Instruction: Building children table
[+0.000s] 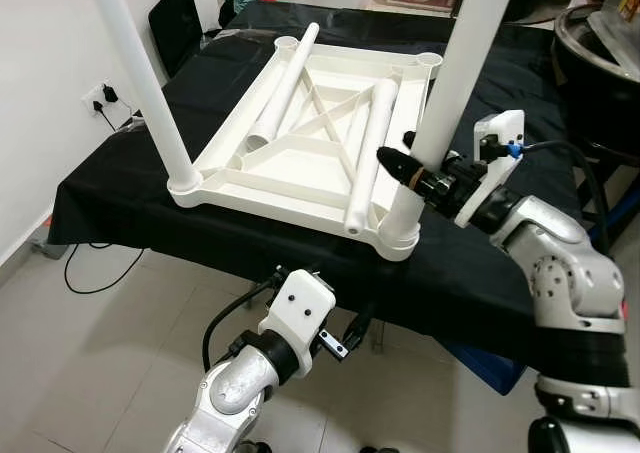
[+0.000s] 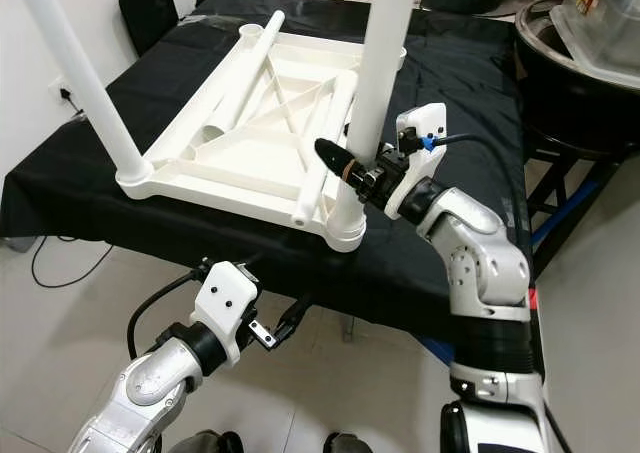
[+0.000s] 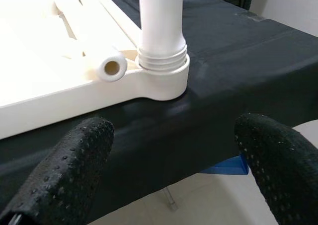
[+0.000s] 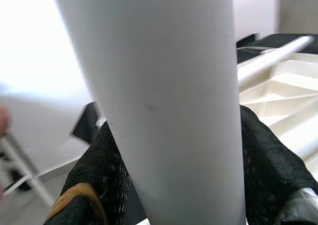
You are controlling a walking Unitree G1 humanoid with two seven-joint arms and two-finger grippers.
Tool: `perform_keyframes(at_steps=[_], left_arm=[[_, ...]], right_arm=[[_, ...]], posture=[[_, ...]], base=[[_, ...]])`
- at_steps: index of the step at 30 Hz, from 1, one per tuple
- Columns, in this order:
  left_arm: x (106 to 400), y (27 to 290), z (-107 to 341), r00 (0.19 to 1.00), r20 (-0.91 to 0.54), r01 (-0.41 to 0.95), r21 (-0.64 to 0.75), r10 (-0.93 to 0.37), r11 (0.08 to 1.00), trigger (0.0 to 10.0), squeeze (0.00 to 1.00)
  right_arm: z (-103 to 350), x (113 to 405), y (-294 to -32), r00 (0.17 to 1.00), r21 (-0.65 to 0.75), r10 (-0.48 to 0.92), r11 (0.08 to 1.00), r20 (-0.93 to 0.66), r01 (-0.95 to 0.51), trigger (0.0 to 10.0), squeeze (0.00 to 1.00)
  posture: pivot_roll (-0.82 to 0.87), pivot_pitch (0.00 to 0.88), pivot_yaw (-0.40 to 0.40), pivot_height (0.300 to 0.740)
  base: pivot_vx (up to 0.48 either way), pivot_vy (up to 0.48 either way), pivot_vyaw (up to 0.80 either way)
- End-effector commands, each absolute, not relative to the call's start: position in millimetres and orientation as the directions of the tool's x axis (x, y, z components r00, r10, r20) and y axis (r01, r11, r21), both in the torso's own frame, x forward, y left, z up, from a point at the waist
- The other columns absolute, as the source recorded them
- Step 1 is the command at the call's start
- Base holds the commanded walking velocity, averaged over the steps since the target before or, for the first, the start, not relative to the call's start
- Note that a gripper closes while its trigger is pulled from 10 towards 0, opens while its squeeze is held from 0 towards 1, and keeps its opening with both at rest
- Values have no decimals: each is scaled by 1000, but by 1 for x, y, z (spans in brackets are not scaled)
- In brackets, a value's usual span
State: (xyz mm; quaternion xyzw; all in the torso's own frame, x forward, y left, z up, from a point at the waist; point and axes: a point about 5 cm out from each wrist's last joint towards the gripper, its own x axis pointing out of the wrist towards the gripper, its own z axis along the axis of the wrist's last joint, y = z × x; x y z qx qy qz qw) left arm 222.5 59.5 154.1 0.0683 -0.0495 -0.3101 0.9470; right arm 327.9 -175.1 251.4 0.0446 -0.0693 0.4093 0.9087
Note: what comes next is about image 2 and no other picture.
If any white wall socket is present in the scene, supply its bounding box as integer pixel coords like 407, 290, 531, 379
49, 77, 82, 110

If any dark robot foot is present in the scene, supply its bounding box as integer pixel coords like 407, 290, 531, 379
170, 430, 248, 453
324, 432, 373, 453

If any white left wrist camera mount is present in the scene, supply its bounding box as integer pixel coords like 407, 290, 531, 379
191, 261, 262, 365

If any clear plastic storage box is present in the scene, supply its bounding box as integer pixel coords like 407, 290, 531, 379
548, 0, 640, 81

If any white plastic children table top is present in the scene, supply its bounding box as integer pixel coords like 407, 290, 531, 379
114, 23, 410, 255

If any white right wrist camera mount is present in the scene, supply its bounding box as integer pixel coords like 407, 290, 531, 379
379, 102, 450, 215

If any dark left robot foot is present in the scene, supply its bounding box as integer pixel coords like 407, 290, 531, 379
170, 430, 248, 453

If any dark right robot foot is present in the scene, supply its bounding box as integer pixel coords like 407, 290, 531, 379
324, 432, 373, 453

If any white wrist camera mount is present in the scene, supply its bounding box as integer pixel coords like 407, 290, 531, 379
191, 261, 262, 365
379, 102, 450, 215

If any black metal basin stand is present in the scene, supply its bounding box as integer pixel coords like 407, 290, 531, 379
525, 138, 631, 274

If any blue plastic dustpan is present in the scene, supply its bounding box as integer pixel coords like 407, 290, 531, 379
419, 334, 458, 367

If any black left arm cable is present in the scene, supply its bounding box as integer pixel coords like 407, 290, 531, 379
126, 267, 207, 360

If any black floor cable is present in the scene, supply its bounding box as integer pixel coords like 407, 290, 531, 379
29, 235, 117, 290

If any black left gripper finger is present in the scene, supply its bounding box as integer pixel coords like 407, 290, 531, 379
274, 294, 312, 341

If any black round basin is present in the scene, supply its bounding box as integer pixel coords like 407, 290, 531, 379
514, 0, 640, 161

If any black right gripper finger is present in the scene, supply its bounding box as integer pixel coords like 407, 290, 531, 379
312, 137, 363, 186

